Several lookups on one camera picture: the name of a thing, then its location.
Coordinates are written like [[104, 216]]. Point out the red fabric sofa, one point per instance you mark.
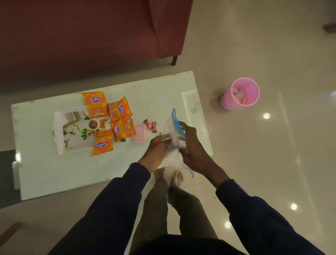
[[78, 34]]

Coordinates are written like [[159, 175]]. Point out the dark grey plastic stool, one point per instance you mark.
[[6, 178]]

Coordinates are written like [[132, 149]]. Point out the person's left forearm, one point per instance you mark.
[[110, 210]]

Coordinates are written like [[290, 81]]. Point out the person's right hand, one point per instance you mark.
[[197, 157]]

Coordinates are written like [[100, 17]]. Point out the person's left hand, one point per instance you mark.
[[155, 152]]

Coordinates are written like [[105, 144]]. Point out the person's right forearm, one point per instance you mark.
[[262, 223]]

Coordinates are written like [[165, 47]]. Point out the white printed tray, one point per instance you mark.
[[76, 144]]

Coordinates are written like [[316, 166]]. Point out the person's right leg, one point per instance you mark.
[[191, 210]]

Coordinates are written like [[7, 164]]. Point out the pink lidded plastic container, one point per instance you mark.
[[140, 134]]

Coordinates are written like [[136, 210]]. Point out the person's left leg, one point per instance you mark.
[[152, 210]]

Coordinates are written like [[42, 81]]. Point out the person's leg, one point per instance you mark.
[[152, 210], [191, 210]]

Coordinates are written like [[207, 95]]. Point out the pink plastic bin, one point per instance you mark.
[[228, 101]]

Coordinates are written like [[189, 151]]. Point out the clear blue-sealed zip bag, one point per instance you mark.
[[174, 157]]

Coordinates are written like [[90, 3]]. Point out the red candy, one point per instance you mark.
[[147, 124], [153, 127]]

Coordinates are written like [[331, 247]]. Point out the orange snack packet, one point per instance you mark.
[[119, 109], [123, 130], [102, 144], [95, 105]]

